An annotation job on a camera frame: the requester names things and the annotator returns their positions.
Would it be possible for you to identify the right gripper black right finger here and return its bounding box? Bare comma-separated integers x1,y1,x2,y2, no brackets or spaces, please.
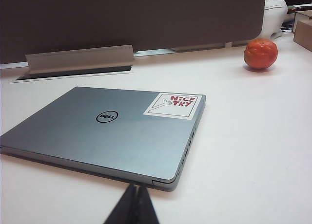
137,185,159,224

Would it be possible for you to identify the silver Dell laptop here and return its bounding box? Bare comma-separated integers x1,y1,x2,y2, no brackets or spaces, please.
0,86,207,192

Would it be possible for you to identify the orange tangerine fruit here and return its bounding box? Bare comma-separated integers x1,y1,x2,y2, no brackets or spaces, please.
243,37,279,70

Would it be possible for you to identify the brown cardboard box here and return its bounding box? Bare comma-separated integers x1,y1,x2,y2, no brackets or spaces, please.
293,20,312,52

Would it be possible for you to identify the brown fabric desk divider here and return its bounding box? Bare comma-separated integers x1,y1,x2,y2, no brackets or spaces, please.
0,0,267,65

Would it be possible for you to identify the grey cable tray flap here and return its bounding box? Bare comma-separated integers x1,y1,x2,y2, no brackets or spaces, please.
25,44,135,77

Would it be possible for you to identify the white rounded bag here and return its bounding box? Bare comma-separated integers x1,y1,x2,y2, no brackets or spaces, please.
258,0,289,41

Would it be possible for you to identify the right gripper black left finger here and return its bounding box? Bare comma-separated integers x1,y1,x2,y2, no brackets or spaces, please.
108,184,140,224

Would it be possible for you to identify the white Nice Try sticker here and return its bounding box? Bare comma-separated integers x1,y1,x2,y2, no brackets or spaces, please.
142,92,204,120

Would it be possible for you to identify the light wooden box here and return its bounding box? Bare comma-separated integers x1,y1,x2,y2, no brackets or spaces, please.
293,10,312,22

